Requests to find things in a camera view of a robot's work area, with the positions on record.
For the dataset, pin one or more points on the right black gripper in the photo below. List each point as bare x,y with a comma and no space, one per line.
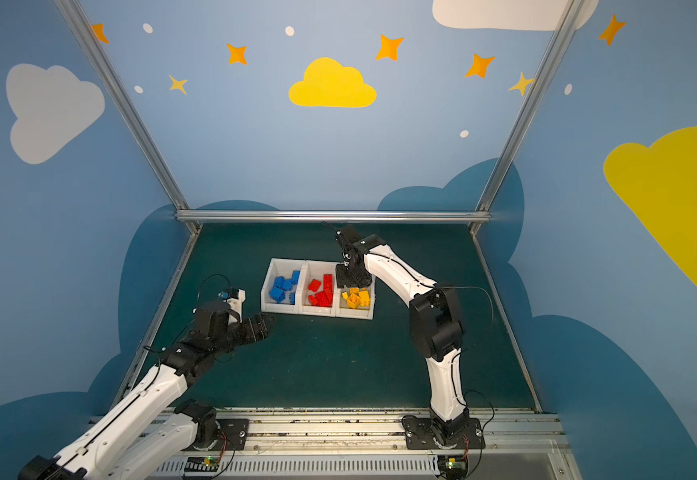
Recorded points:
353,274

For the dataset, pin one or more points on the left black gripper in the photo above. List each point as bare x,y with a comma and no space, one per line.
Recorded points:
246,329

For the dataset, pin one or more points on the yellow lego brick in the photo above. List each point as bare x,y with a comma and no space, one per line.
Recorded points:
351,298
364,299

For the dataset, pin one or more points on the long red lego brick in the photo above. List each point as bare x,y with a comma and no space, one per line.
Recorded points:
324,299

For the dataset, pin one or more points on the red lego brick bottom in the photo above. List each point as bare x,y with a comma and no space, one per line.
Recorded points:
315,286

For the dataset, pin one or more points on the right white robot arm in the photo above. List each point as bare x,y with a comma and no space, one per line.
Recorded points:
436,326

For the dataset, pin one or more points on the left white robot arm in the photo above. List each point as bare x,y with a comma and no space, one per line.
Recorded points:
116,446

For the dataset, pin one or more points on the right white bin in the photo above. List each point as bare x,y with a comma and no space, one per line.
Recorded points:
360,313

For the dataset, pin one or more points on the white bin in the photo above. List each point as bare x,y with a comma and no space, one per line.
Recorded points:
360,313
317,293
284,268

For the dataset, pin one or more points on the middle white bin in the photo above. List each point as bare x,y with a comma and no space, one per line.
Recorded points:
317,293

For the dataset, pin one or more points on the left white bin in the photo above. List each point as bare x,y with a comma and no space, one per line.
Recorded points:
284,268

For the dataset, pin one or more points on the left control circuit board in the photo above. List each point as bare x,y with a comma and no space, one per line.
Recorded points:
202,466

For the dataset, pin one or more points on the control circuit board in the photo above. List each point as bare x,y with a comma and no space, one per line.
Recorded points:
451,468
202,466

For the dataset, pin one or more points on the right control circuit board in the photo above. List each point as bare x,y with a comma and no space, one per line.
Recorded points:
451,468

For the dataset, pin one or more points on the aluminium frame back bar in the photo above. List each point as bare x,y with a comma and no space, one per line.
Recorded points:
275,216

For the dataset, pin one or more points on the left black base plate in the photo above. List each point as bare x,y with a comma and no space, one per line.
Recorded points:
229,434

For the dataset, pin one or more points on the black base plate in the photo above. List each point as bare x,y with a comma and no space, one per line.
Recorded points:
229,434
420,434

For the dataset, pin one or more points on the aluminium frame right post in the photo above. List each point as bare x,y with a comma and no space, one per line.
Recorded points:
549,64

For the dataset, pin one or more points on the aluminium frame post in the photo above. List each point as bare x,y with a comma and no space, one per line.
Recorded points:
82,30
549,64

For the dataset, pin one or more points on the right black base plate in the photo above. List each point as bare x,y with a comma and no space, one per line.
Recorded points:
420,434

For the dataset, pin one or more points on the white slotted cable duct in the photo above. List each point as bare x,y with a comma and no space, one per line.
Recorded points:
308,466

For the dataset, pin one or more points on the aluminium front rail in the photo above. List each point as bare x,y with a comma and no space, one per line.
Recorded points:
335,431

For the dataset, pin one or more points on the aluminium frame left post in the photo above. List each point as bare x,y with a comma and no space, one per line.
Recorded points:
82,30

